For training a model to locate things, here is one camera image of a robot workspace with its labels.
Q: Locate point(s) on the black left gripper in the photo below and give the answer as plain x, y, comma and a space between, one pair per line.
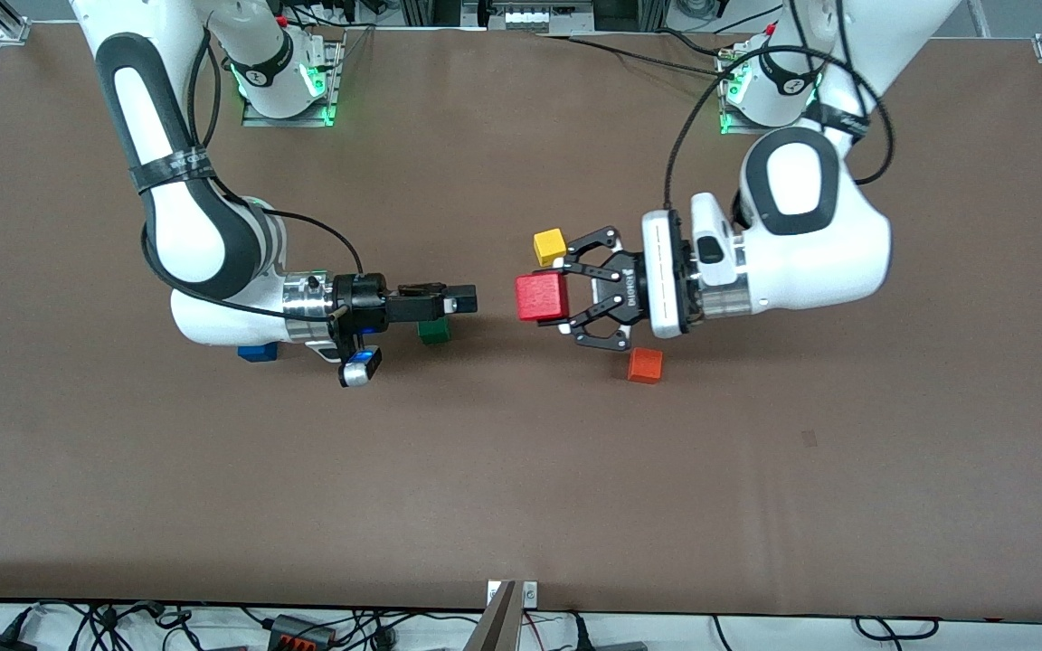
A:
627, 295

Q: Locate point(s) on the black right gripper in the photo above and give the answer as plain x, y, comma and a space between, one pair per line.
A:
364, 306

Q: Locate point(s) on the red wooden cube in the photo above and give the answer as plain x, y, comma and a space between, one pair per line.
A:
541, 297

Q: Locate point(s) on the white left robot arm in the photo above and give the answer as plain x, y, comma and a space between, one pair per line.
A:
819, 271

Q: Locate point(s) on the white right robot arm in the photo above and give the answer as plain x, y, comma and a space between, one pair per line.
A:
186, 235

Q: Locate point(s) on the green wooden cube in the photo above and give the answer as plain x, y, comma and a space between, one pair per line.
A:
435, 333

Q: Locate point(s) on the yellow wooden cube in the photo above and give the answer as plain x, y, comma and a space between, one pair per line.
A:
550, 246

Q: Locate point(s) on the orange wooden cube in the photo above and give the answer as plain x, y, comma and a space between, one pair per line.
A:
646, 366

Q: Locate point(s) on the brown table mat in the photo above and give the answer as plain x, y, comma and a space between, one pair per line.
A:
521, 470

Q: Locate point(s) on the blue wooden cube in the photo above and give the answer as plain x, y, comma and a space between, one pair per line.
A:
257, 353

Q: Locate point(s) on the white connector device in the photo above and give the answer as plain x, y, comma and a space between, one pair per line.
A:
530, 18

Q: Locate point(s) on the black orange connector box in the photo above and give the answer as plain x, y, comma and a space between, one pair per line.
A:
299, 631

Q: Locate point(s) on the diagonal aluminium profile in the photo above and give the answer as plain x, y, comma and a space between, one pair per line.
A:
5, 14

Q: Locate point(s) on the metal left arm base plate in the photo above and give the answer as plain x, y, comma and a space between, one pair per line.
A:
731, 129

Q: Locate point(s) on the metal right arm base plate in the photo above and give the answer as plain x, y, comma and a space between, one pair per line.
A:
286, 122

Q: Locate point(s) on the aluminium frame post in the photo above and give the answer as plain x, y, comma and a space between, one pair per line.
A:
655, 11
426, 11

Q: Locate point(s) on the small white edge bracket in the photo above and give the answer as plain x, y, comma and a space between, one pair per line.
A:
493, 589
530, 593

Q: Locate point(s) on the grey camera stand pole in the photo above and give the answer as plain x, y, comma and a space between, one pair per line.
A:
496, 628

